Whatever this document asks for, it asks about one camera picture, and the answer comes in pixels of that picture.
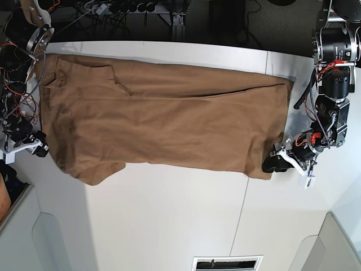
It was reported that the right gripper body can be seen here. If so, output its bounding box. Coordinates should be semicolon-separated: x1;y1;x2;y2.
1;118;41;146

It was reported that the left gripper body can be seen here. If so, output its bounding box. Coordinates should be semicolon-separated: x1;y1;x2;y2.
281;131;327;169

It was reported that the brown t-shirt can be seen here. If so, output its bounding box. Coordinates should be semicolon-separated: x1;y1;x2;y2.
35;54;293;186

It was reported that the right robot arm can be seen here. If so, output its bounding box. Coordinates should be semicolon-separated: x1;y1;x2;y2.
1;1;58;164

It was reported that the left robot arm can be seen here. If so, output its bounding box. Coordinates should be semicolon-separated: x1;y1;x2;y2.
262;1;360;177

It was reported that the orange fabric item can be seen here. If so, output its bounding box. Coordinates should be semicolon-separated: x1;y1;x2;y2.
0;176;11;221

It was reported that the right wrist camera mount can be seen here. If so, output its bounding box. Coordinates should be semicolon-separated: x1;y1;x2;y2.
1;135;42;164

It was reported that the aluminium frame post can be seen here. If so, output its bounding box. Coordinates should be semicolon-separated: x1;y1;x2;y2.
170;12;186;42

